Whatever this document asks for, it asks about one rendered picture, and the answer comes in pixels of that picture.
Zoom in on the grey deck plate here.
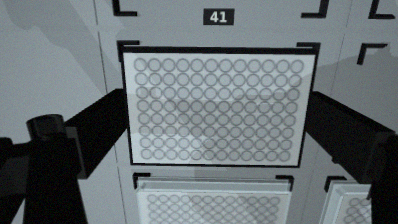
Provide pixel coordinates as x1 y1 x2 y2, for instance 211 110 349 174
0 0 398 224

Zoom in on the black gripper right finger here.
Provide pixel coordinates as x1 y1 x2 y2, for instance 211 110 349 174
306 91 398 224

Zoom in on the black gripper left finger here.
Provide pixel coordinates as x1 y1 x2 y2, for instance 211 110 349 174
0 89 127 224

